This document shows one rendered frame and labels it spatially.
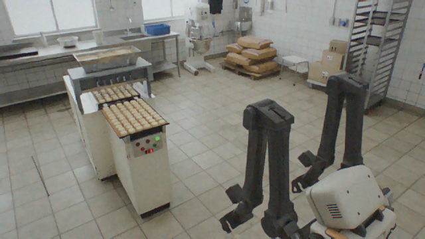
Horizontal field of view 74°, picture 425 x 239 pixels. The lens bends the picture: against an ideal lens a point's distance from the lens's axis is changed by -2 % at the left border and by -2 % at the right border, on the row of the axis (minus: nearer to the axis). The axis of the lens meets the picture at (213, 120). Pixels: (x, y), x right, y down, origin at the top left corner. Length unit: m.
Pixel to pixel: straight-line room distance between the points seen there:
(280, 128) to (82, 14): 5.44
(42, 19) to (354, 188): 5.54
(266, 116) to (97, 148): 2.38
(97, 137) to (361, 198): 2.44
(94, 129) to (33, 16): 3.35
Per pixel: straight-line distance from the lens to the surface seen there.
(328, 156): 1.33
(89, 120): 2.88
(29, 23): 5.91
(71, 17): 5.98
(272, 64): 6.11
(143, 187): 2.54
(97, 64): 2.78
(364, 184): 1.06
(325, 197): 1.00
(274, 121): 0.81
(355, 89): 1.15
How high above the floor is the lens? 1.98
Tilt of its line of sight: 28 degrees down
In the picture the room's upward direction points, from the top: 1 degrees counter-clockwise
